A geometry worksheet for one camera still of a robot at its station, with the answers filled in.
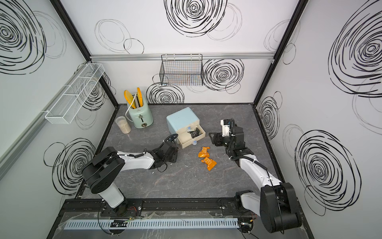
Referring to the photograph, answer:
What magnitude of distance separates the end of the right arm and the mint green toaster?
1.51ft

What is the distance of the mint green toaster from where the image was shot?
3.20ft

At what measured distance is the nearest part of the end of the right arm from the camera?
0.65m
